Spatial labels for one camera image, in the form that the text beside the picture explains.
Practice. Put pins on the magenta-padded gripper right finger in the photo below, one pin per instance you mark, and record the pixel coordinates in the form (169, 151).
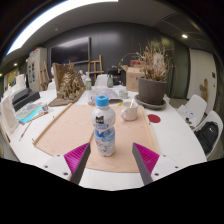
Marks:
(165, 165)

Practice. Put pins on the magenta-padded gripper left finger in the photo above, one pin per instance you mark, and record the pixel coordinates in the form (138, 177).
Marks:
(56, 165)

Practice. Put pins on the blue-capped white drink bottle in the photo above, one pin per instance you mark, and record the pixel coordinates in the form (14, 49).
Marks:
(104, 130)

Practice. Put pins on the beige mat with wooden strips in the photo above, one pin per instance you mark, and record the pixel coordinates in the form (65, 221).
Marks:
(70, 133)

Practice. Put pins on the paint brush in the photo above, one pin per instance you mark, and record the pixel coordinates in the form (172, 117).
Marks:
(26, 130)

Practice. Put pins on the flat round red coaster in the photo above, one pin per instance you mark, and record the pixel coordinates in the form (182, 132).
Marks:
(154, 118)

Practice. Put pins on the black backpack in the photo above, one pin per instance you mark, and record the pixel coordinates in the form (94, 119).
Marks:
(206, 136)

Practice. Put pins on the stack of papers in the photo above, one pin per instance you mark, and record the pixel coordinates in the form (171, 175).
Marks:
(185, 113)

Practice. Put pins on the small jar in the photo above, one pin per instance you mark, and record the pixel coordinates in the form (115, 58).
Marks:
(45, 107)

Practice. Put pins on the colourful book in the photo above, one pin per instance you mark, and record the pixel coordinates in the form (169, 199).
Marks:
(30, 112)

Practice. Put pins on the white ceramic mug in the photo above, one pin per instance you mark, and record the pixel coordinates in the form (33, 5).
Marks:
(130, 113)

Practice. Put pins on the wooden stirring stick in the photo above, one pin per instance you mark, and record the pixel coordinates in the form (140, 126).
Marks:
(132, 103)

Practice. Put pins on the black box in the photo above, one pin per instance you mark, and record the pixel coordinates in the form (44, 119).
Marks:
(25, 98)

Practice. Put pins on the dried plant in grey pot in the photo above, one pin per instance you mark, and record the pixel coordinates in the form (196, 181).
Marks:
(152, 90)

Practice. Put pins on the brown relief sculpture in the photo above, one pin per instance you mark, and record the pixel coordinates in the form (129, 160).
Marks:
(68, 86)

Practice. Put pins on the small white bowl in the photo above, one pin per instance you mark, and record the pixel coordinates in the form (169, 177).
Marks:
(123, 94)

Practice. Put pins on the wooden figure sculpture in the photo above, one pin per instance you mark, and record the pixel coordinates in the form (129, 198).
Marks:
(203, 90)

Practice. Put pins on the clear bottle with green label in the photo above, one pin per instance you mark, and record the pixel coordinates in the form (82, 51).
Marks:
(88, 82)

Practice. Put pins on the cardboard box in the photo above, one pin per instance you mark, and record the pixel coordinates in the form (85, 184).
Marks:
(133, 80)

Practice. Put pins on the wooden easel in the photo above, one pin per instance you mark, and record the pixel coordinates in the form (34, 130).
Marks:
(44, 75)
(95, 68)

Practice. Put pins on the small white figurine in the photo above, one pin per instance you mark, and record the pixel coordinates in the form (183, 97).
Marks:
(82, 77)

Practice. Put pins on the white cabinet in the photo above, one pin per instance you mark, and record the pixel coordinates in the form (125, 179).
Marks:
(35, 70)

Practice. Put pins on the dark glass flask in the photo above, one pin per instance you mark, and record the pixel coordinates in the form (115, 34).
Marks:
(110, 81)

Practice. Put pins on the red box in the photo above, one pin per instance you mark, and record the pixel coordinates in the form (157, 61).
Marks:
(136, 63)

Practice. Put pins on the round ceiling spotlight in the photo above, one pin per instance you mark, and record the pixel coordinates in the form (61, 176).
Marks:
(184, 36)

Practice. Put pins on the long ceiling light strip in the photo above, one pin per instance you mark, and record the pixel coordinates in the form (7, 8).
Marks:
(50, 16)

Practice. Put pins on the black wall screen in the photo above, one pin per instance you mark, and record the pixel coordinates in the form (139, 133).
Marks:
(70, 51)

